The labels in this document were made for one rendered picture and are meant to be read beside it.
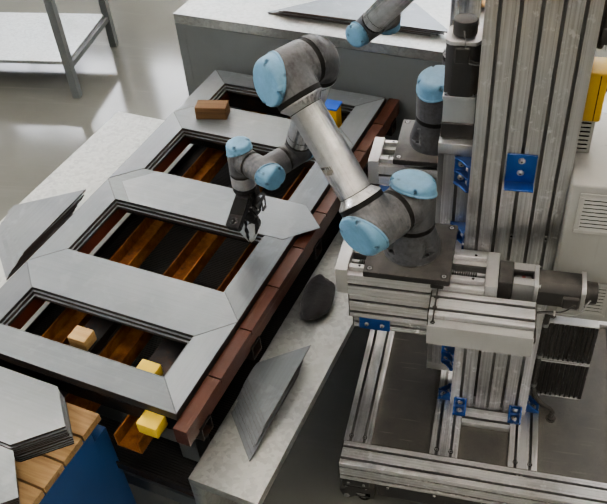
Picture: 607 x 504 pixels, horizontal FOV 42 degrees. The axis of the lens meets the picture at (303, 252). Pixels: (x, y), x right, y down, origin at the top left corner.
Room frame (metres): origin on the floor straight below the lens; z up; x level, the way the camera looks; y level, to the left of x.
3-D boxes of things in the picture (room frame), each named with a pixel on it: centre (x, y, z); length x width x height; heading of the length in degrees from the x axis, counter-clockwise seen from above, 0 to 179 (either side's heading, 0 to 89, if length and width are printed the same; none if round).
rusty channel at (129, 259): (2.17, 0.49, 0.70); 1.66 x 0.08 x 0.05; 152
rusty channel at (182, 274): (2.08, 0.30, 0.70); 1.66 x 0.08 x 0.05; 152
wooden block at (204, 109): (2.60, 0.29, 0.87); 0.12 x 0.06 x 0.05; 78
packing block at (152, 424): (1.24, 0.43, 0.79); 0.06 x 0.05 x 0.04; 62
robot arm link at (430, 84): (2.02, -0.44, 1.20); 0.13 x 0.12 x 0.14; 137
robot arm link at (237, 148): (1.87, 0.15, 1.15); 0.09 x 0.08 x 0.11; 39
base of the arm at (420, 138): (2.02, -0.44, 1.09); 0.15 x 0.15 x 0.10
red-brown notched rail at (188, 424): (1.90, -0.03, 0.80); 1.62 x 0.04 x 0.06; 152
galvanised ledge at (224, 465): (1.67, -0.04, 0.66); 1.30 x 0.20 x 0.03; 152
